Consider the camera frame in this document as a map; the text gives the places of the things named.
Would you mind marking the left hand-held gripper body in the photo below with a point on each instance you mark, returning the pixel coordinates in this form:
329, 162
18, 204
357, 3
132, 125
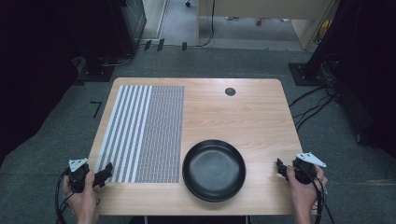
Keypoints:
78, 174

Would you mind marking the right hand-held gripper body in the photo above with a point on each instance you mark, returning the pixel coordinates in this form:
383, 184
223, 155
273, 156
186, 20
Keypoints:
306, 169

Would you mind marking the person's right hand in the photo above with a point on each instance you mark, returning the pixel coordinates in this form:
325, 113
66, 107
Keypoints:
303, 193

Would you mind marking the person's left hand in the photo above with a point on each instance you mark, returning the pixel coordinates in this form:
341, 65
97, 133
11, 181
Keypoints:
81, 199

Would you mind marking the grey striped placemat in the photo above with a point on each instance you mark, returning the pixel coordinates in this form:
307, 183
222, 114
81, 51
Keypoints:
146, 133

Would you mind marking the black round plate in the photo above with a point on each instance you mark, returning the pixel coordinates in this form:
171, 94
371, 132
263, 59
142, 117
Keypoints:
214, 171

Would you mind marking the black stand base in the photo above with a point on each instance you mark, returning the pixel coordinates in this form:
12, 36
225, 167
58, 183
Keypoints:
303, 74
96, 70

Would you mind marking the black curtain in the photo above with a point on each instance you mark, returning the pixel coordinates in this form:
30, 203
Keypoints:
370, 68
37, 68

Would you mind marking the dark glass cabinet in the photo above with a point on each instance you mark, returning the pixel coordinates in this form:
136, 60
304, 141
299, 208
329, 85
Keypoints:
134, 18

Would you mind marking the light wooden desk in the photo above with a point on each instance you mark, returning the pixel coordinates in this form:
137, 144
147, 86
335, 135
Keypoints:
264, 7

